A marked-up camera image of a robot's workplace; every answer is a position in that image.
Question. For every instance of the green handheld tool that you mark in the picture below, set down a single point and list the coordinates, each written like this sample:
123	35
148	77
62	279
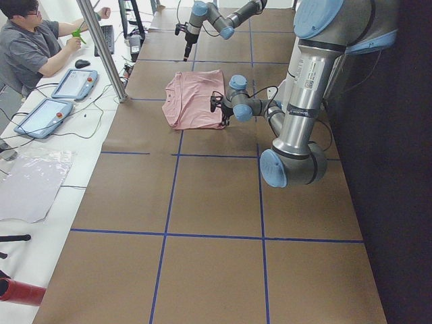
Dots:
79	30

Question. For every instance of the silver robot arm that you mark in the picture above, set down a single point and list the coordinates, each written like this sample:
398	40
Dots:
224	26
326	30

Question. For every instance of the black keyboard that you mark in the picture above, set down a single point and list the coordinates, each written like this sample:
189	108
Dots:
107	32

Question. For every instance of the black camera tripod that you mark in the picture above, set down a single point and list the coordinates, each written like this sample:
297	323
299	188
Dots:
14	243

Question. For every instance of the seated person grey shirt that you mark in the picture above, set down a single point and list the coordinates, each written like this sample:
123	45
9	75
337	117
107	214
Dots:
33	48

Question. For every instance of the pink printed t-shirt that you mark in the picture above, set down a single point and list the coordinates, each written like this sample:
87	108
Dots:
188	100

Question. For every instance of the black computer mouse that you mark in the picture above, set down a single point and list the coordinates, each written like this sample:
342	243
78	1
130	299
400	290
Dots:
79	64

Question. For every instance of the red bottle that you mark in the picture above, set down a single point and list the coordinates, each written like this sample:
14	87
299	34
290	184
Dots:
21	293

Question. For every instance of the lower teach pendant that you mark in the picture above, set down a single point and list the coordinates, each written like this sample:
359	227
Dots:
44	118

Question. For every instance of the crumpled plastic bag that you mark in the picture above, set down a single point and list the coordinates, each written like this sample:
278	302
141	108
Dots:
32	183

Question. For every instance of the upper teach pendant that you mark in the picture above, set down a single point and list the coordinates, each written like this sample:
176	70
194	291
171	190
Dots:
76	84

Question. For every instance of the aluminium frame post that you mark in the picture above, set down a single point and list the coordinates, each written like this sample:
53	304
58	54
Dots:
97	36

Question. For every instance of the teach pendant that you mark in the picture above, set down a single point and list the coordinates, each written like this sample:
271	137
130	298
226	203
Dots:
44	118
76	84

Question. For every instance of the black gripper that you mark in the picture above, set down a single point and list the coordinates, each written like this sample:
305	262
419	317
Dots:
225	113
189	41

